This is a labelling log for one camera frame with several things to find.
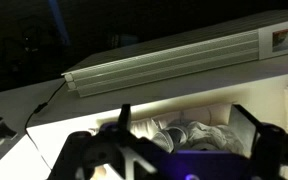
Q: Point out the pile of clothes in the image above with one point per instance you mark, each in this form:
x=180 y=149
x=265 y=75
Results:
x=210 y=136

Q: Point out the grey white garment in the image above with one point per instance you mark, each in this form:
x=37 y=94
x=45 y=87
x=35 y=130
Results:
x=172 y=136

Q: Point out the grey ribbed panel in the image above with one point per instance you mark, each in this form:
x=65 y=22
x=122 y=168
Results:
x=170 y=63

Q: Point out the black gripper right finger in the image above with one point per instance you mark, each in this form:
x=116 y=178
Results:
x=274 y=150

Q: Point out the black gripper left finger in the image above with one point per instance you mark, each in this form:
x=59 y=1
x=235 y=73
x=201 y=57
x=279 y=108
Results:
x=94 y=156

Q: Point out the white framed picture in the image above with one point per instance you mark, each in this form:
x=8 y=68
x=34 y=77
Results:
x=280 y=40

